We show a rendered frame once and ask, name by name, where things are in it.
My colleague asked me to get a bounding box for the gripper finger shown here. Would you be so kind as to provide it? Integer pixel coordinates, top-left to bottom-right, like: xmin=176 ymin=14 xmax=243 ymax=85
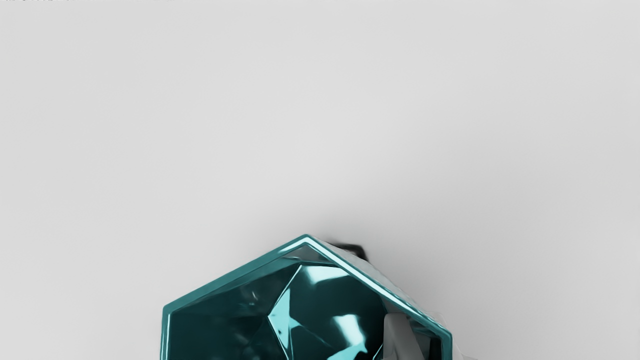
xmin=382 ymin=312 xmax=432 ymax=360

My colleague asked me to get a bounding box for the teal faceted mug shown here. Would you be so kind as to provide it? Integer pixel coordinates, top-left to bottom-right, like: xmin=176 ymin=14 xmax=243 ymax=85
xmin=160 ymin=233 xmax=454 ymax=360

